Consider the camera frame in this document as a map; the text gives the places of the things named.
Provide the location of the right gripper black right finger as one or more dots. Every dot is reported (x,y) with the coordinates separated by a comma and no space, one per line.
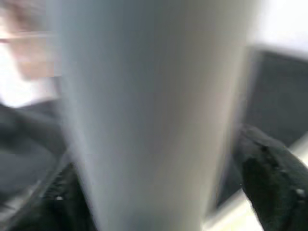
(276,183)

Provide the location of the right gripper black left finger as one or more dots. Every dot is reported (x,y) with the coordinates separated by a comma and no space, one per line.
(60,207)

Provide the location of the white plastic table leg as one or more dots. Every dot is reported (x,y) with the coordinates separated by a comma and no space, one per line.
(149,108)

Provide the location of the black tablecloth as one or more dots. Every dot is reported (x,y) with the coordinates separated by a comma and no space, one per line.
(276,91)

